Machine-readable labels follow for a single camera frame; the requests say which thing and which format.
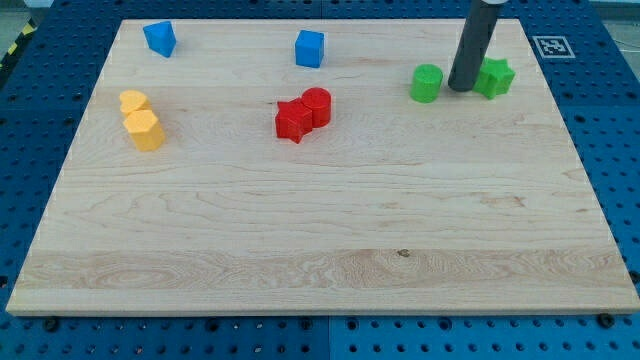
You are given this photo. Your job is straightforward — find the yellow hexagon block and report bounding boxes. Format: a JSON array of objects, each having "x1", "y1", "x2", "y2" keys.
[{"x1": 123, "y1": 110, "x2": 166, "y2": 152}]

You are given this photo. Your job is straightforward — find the yellow heart block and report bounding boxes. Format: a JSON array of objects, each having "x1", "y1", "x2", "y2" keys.
[{"x1": 119, "y1": 90, "x2": 151, "y2": 117}]

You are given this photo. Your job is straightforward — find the wooden board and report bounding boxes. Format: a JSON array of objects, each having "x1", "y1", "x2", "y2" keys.
[{"x1": 7, "y1": 19, "x2": 639, "y2": 317}]

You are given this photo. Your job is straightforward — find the red star block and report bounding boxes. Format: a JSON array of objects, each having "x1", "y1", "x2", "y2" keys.
[{"x1": 275, "y1": 98, "x2": 313, "y2": 143}]

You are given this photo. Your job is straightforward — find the red cylinder block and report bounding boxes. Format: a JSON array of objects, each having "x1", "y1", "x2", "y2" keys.
[{"x1": 301, "y1": 87, "x2": 332, "y2": 128}]

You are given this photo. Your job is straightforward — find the blue cube block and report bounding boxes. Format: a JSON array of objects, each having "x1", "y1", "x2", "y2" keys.
[{"x1": 294, "y1": 30, "x2": 325, "y2": 68}]

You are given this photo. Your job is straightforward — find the green cylinder block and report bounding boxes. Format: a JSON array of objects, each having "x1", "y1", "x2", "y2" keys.
[{"x1": 409, "y1": 64, "x2": 443, "y2": 103}]

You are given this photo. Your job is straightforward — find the green star block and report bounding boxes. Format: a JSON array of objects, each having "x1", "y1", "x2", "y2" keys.
[{"x1": 472, "y1": 57, "x2": 516, "y2": 99}]

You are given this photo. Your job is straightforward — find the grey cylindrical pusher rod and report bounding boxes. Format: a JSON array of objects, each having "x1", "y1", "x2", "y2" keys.
[{"x1": 448, "y1": 0, "x2": 505, "y2": 92}]

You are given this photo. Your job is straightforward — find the white fiducial marker tag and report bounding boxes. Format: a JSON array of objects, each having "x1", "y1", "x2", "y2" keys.
[{"x1": 533, "y1": 35, "x2": 575, "y2": 59}]

